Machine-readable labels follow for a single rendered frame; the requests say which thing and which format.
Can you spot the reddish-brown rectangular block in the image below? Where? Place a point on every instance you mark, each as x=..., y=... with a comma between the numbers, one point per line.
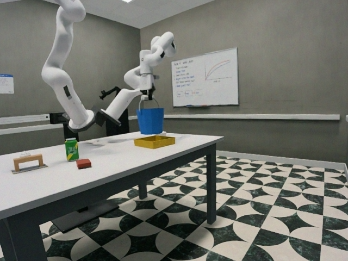
x=83, y=164

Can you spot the green drink can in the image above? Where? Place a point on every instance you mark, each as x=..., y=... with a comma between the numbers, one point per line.
x=71, y=147

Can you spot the yellow shallow tray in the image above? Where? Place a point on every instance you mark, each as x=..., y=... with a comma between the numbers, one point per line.
x=154, y=142

